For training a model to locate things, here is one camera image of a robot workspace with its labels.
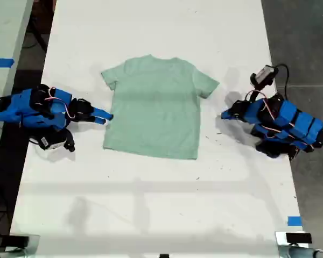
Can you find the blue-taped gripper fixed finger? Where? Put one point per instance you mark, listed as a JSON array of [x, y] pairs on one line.
[[102, 112], [228, 113]]

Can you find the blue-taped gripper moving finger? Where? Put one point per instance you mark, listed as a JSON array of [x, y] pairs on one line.
[[99, 120], [235, 118]]

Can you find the pale green T-shirt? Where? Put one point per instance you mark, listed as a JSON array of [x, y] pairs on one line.
[[153, 113]]

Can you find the blue and black arm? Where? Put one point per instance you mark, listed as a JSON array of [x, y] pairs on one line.
[[16, 108], [298, 125]]

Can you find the long blue tape strip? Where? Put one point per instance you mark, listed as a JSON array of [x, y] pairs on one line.
[[1, 62]]

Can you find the white side table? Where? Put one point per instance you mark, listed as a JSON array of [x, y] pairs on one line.
[[2, 32]]

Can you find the small blue tape square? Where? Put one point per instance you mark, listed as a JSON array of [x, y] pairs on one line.
[[294, 221]]

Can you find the small black box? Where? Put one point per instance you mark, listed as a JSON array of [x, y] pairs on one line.
[[298, 237], [19, 240]]

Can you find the small black clip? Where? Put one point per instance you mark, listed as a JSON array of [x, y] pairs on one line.
[[164, 256]]

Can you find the grey metal pipe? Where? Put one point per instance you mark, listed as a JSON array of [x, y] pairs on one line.
[[307, 252], [5, 254]]

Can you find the short black camera stalk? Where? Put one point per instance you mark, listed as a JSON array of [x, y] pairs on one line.
[[69, 141], [254, 92]]

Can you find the black camera box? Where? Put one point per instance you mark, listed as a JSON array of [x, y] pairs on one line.
[[263, 74]]

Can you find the silver metal bracket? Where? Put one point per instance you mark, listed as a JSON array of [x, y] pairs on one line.
[[280, 242], [34, 246]]

